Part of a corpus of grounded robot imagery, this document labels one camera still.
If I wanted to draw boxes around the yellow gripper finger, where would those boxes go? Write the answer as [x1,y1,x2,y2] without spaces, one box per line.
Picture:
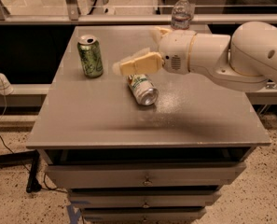
[150,26,172,45]
[112,52,164,77]

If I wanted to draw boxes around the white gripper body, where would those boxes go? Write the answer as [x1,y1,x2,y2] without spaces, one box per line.
[159,30,197,75]

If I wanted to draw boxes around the white green 7up can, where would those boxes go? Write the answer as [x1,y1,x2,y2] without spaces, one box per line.
[127,75,159,105]

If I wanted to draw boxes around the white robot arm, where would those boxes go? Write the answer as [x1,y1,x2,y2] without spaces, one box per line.
[113,21,277,92]

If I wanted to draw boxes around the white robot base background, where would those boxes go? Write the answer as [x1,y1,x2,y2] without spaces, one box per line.
[87,0,116,15]

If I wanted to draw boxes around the green soda can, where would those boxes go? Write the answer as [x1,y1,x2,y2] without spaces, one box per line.
[77,35,104,78]

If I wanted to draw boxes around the clear plastic water bottle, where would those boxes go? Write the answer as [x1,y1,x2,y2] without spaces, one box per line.
[171,0,192,30]

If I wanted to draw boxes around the grey drawer cabinet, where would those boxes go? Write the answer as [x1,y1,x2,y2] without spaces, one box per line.
[25,24,272,224]

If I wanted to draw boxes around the top grey drawer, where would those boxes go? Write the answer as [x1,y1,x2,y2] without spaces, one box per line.
[46,162,246,189]

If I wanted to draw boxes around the grey drawer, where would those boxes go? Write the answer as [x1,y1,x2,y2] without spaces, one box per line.
[46,162,246,189]
[69,189,221,208]
[82,207,206,222]

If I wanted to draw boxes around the middle grey drawer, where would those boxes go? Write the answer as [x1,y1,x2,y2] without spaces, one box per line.
[69,189,221,208]

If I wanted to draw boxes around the bottom grey drawer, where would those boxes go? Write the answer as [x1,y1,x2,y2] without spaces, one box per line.
[82,207,206,222]

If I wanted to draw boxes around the black floor stand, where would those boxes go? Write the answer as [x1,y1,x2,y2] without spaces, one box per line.
[0,150,42,193]

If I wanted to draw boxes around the grey metal rail frame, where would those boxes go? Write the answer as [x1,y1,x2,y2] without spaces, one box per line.
[0,0,277,105]

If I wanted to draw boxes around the black cable on floor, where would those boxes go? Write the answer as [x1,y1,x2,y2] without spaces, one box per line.
[0,58,69,194]

